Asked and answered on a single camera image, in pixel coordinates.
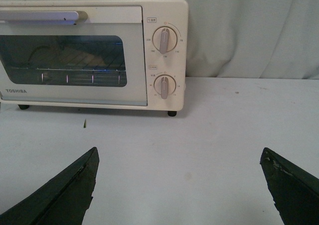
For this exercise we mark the white backdrop curtain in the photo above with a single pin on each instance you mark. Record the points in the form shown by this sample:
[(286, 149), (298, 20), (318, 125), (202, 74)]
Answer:
[(253, 39)]

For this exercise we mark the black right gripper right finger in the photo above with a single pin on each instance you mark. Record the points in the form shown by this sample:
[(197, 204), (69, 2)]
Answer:
[(295, 192)]

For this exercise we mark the glass oven door with handle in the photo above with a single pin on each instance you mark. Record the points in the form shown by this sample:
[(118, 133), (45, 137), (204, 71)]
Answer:
[(23, 29)]

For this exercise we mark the cream Toshiba toaster oven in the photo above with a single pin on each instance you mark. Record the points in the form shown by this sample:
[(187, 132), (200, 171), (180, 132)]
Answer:
[(156, 14)]

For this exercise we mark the upper temperature knob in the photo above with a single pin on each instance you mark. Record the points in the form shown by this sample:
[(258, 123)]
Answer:
[(164, 39)]

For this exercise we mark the wire oven rack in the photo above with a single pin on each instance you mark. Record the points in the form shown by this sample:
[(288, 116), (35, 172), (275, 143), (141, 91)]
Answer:
[(82, 65)]

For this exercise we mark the lower timer knob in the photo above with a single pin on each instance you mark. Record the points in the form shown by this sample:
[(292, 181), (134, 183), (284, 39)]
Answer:
[(164, 85)]

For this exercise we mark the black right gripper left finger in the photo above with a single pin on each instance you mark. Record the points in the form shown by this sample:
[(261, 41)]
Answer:
[(63, 200)]

